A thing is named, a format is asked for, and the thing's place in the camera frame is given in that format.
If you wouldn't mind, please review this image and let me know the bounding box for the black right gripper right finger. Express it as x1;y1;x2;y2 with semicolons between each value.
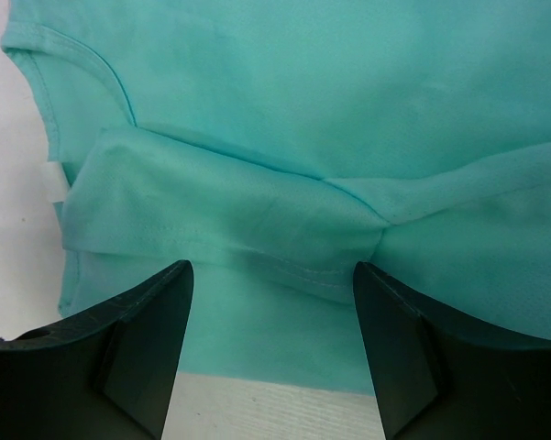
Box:
353;262;551;439

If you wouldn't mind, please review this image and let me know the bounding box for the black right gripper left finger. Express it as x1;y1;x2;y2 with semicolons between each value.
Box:
0;260;193;439

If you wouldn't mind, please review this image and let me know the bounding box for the teal t-shirt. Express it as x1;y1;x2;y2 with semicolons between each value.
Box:
1;0;551;394

